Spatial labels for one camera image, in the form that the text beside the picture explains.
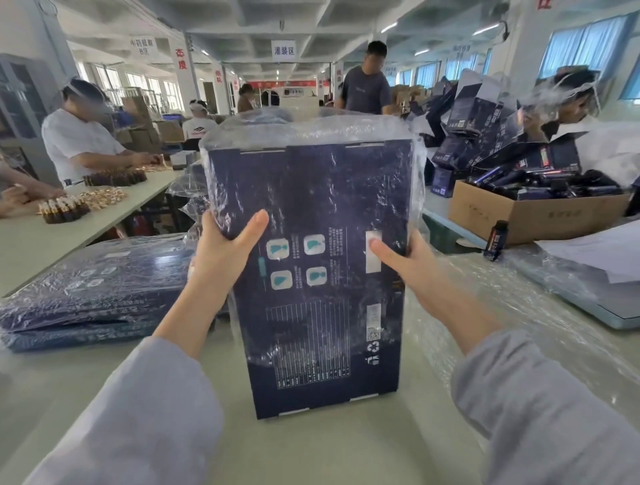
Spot person's left hand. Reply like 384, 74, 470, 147
188, 209, 271, 306

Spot person's right hand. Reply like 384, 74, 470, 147
368, 231, 452, 311

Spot plastic-wrapped navy carton bundle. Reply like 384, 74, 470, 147
0, 234, 202, 353
199, 107, 427, 420

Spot person's left forearm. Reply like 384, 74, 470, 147
22, 282, 231, 485

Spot person's right forearm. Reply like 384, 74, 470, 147
416, 281, 640, 485

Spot small dark bottle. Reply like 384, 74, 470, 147
483, 220, 510, 262

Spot row of brown glass vials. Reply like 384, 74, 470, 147
82, 168, 149, 189

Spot stack of cardboard boxes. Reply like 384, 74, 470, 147
114, 95, 186, 152

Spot brown cardboard box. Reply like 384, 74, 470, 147
448, 180, 634, 246

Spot pile of gold caps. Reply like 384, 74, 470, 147
79, 187, 129, 212

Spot pile of navy folded cartons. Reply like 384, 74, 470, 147
424, 69, 586, 199

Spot clear plastic wrap sheet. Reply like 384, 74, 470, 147
404, 247, 640, 400

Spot heap of dark bottles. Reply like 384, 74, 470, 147
466, 164, 626, 201

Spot cluster of brown glass vials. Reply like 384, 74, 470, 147
37, 193, 92, 225

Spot white paper sheets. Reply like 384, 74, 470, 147
535, 220, 640, 285

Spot light blue tray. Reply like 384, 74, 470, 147
504, 245, 640, 331

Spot white plastic bag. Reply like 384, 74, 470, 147
549, 119, 640, 190

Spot grey metal cabinet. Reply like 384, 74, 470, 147
0, 53, 62, 187

